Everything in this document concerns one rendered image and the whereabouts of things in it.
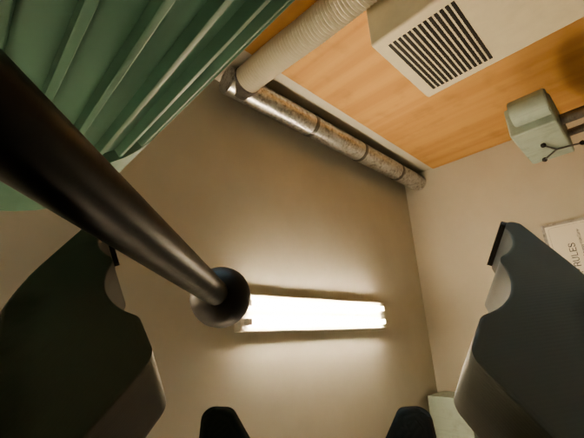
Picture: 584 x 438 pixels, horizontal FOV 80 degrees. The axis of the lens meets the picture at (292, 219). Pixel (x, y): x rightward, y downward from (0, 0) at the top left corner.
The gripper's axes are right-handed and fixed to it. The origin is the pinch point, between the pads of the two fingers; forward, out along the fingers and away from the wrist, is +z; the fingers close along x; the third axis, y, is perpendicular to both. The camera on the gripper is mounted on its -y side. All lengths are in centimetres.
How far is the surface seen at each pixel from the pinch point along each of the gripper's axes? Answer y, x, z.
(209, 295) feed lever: 4.9, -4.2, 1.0
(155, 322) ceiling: 102, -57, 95
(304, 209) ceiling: 100, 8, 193
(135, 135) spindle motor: -0.9, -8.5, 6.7
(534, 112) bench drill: 33, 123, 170
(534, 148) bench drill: 57, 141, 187
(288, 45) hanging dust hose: 3, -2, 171
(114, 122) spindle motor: -2.1, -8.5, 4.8
